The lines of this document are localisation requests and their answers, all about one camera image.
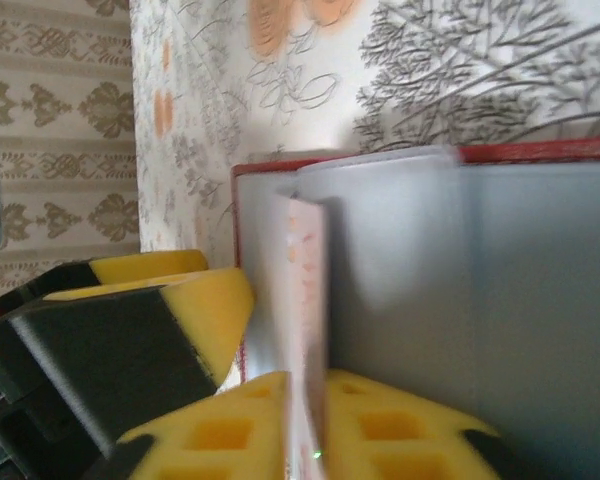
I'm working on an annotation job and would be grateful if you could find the red leather card holder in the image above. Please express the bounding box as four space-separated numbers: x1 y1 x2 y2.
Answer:
228 135 600 480

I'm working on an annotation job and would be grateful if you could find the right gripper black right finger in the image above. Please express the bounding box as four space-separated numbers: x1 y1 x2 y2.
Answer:
324 368 546 480

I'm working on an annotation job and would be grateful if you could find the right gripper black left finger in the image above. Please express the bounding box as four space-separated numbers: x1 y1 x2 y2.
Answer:
115 370 290 480

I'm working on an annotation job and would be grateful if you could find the white plastic VIP card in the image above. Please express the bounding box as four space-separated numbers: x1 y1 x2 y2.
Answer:
274 192 331 480

